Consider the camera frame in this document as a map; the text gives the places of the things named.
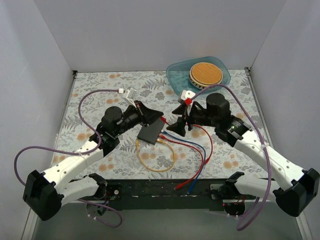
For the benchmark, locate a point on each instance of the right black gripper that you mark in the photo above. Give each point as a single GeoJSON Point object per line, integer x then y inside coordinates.
{"type": "Point", "coordinates": [186, 118]}

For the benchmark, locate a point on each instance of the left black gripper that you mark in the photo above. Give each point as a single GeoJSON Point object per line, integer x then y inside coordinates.
{"type": "Point", "coordinates": [141, 114]}

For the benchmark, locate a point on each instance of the black network switch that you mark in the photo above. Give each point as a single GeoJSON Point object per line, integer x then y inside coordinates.
{"type": "Point", "coordinates": [150, 134]}

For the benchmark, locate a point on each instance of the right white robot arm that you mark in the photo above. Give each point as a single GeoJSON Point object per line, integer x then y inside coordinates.
{"type": "Point", "coordinates": [292, 188]}

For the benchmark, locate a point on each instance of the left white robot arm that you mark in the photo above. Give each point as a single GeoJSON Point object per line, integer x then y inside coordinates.
{"type": "Point", "coordinates": [46, 192]}

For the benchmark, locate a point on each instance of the floral table mat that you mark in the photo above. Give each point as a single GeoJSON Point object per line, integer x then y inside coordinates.
{"type": "Point", "coordinates": [93, 93]}

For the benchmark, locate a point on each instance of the teal plastic container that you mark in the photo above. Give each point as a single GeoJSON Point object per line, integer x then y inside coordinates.
{"type": "Point", "coordinates": [178, 74]}

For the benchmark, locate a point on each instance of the woven round coasters stack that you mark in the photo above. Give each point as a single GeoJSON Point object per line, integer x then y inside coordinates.
{"type": "Point", "coordinates": [204, 74]}

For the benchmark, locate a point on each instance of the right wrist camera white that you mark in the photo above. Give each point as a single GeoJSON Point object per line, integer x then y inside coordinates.
{"type": "Point", "coordinates": [185, 97]}

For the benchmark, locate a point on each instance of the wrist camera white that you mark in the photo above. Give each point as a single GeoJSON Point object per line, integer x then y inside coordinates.
{"type": "Point", "coordinates": [128, 95]}
{"type": "Point", "coordinates": [185, 97]}

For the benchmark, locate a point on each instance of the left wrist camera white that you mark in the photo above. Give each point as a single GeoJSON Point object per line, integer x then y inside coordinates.
{"type": "Point", "coordinates": [128, 95]}

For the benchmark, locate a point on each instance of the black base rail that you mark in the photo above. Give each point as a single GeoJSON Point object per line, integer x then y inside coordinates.
{"type": "Point", "coordinates": [159, 194]}

